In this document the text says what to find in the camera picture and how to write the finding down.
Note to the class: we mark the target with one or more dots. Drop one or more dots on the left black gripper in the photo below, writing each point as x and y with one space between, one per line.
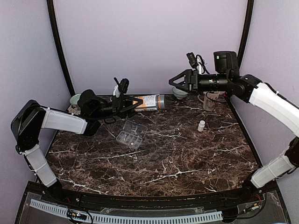
120 104

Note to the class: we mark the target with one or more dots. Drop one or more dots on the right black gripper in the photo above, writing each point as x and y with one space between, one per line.
191 77

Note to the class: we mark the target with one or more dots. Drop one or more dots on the amber pill bottle grey cap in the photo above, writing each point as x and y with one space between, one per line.
151 103

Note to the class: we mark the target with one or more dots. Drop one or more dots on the clear plastic pill organizer box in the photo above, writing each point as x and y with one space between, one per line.
132 133

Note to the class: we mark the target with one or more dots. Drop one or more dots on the white pill bottle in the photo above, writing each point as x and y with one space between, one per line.
201 126

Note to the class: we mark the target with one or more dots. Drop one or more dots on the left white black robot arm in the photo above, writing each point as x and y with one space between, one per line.
33 117

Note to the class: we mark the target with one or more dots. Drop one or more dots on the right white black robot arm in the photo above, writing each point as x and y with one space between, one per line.
251 90

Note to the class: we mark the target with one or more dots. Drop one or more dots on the right celadon green bowl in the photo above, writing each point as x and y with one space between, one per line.
179 94

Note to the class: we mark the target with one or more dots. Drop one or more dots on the celadon green bowl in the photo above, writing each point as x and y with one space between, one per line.
179 94
74 99

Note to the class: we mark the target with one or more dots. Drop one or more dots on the cream printed mug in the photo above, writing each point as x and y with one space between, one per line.
209 101

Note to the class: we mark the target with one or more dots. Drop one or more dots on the left celadon green bowl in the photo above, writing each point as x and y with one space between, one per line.
74 99

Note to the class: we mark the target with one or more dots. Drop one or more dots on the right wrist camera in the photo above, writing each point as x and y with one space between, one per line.
197 63

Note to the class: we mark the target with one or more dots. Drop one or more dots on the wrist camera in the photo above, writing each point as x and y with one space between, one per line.
197 63
121 87

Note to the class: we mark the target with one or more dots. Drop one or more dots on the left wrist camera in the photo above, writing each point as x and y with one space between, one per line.
121 87

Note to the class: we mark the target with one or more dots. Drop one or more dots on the right black frame post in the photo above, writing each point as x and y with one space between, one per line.
246 27

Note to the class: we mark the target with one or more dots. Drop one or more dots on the black frame post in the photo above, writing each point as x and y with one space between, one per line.
59 47
246 27

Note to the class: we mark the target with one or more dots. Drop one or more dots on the left black frame post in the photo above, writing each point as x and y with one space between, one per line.
59 47

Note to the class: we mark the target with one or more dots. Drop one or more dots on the white slotted cable duct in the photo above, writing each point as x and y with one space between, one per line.
123 217

